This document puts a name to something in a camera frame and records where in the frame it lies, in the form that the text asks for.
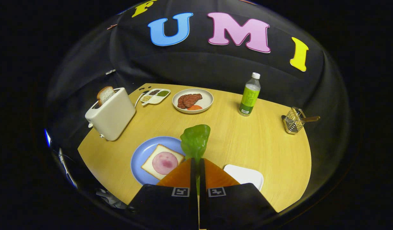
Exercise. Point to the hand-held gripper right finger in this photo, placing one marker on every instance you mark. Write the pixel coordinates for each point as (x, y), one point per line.
(202, 207)

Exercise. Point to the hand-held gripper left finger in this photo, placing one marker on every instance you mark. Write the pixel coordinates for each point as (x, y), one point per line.
(193, 179)

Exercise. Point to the green lettuce leaf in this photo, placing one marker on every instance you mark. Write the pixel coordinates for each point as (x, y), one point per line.
(194, 140)

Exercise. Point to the toasted bread slice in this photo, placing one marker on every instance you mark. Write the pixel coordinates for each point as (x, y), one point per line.
(105, 95)

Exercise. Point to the pink ham slice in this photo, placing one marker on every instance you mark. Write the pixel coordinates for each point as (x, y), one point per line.
(164, 163)

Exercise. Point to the white bread slice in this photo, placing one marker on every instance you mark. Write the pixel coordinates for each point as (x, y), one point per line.
(150, 166)

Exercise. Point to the square white plate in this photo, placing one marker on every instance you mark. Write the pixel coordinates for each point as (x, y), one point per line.
(244, 174)

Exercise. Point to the round blue plate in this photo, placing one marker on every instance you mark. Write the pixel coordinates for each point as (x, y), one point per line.
(142, 153)

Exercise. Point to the orange tomato slice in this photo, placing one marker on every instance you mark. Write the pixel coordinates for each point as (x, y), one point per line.
(194, 107)

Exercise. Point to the brown meat patty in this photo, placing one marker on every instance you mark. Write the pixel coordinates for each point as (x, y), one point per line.
(181, 102)
(193, 99)

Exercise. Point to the round white plate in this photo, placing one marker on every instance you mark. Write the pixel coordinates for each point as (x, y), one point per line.
(206, 99)

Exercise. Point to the white crumpled sheet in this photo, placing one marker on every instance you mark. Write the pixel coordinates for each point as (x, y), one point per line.
(111, 199)

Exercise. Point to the white compartment spice dish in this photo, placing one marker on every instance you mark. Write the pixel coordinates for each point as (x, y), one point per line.
(156, 99)

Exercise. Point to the green label plastic bottle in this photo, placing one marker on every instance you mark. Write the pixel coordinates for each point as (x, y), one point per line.
(248, 99)

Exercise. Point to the white toaster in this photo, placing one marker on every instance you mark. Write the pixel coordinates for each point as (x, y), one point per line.
(113, 115)

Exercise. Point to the black backdrop cloth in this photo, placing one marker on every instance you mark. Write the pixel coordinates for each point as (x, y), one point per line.
(196, 64)

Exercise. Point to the white cloth clip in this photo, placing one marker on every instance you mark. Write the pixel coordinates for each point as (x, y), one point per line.
(110, 72)

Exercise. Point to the pink cloth clip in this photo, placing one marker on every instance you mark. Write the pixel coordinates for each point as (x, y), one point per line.
(112, 26)

